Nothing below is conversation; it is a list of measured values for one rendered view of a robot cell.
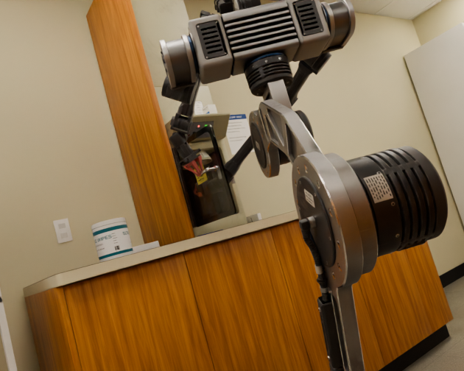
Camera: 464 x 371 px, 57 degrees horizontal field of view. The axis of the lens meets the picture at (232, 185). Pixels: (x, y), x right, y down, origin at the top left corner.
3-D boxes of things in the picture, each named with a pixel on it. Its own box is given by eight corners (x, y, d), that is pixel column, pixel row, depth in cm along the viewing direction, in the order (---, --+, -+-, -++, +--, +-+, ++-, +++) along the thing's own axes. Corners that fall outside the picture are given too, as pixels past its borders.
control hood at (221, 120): (169, 144, 204) (163, 124, 205) (223, 138, 223) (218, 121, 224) (180, 135, 195) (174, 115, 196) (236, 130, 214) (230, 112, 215)
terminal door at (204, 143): (196, 227, 198) (174, 146, 203) (236, 213, 176) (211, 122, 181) (194, 227, 198) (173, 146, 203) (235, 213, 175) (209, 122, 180)
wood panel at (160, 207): (146, 254, 226) (85, 15, 243) (152, 252, 227) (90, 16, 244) (189, 240, 186) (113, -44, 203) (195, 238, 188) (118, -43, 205)
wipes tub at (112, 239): (96, 265, 164) (86, 227, 166) (127, 257, 172) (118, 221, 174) (106, 261, 154) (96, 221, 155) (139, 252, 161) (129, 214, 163)
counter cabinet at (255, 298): (70, 509, 178) (24, 297, 189) (367, 333, 299) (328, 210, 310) (124, 589, 125) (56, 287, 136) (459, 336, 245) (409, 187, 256)
